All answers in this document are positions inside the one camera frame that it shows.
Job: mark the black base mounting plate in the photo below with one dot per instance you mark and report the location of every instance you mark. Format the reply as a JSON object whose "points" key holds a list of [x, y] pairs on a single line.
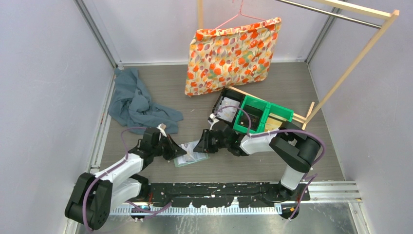
{"points": [[215, 195]]}

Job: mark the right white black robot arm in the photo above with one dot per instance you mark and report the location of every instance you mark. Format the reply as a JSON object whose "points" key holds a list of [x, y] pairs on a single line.
{"points": [[299, 149]]}

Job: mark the gold VIP card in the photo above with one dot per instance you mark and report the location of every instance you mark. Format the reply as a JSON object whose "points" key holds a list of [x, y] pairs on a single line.
{"points": [[273, 123]]}

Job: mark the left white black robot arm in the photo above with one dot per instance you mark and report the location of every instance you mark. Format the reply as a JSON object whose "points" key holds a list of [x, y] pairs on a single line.
{"points": [[113, 181]]}

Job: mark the pink wire hanger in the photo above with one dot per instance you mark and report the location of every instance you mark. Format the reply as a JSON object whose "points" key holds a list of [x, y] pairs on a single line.
{"points": [[239, 13]]}

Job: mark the metal hanging rod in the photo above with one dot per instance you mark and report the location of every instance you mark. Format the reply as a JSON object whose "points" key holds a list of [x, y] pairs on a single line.
{"points": [[335, 15]]}

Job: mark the green bin with gold card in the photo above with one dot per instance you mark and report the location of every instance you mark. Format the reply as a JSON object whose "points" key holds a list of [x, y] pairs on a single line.
{"points": [[275, 116]]}

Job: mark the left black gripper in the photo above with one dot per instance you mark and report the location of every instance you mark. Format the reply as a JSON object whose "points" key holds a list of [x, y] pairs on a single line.
{"points": [[174, 150]]}

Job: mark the aluminium rail frame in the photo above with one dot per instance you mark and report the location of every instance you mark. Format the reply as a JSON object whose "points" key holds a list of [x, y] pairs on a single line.
{"points": [[320, 192]]}

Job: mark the black VIP card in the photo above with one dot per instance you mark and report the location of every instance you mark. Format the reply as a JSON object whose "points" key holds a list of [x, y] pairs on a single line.
{"points": [[255, 118]]}

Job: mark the blue grey cloth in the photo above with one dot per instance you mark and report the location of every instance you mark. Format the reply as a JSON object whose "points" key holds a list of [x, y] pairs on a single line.
{"points": [[132, 105]]}

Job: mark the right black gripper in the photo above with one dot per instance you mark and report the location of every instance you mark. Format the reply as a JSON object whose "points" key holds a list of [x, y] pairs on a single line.
{"points": [[204, 145]]}

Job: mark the white patterned cards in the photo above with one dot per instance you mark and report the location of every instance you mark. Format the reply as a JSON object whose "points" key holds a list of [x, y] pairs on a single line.
{"points": [[229, 111]]}

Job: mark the floral orange pillow bag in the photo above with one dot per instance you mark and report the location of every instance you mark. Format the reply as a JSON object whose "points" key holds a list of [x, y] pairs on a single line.
{"points": [[220, 58]]}

